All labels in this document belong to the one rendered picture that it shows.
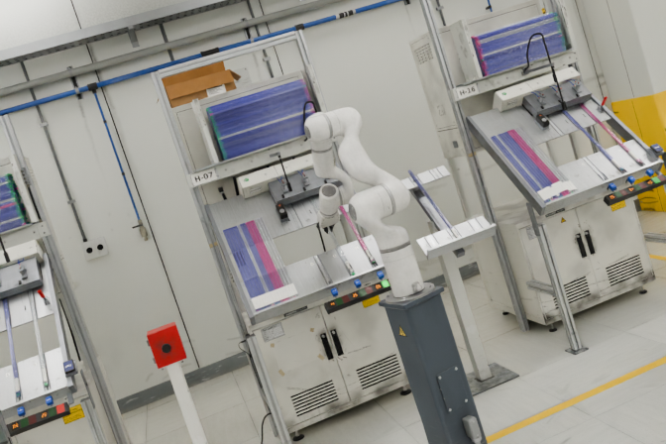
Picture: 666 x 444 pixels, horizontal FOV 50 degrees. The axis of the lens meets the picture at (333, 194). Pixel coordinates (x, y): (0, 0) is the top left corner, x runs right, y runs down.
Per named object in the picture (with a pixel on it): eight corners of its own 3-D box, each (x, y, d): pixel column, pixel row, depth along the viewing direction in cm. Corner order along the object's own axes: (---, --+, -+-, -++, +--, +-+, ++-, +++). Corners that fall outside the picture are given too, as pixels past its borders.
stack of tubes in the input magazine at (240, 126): (321, 129, 359) (304, 76, 357) (224, 160, 348) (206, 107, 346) (316, 131, 372) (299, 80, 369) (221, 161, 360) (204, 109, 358)
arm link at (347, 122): (374, 227, 265) (411, 213, 271) (379, 210, 256) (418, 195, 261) (314, 127, 288) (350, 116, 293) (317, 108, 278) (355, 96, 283)
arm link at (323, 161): (345, 136, 308) (352, 196, 323) (308, 144, 305) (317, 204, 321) (350, 145, 300) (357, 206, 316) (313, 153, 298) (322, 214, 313)
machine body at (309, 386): (420, 391, 358) (383, 275, 353) (289, 447, 343) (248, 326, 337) (381, 361, 421) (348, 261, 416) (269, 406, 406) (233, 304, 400)
